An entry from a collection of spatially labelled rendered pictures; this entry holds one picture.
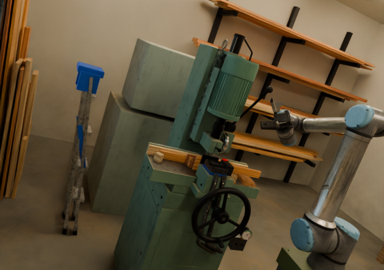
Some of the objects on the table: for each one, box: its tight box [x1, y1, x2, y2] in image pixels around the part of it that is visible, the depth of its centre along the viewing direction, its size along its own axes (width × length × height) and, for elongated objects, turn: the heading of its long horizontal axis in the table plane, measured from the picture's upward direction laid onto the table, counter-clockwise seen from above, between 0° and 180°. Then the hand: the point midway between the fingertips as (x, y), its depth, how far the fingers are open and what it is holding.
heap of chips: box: [236, 174, 257, 188], centre depth 179 cm, size 8×12×3 cm
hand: (272, 110), depth 171 cm, fingers open, 14 cm apart
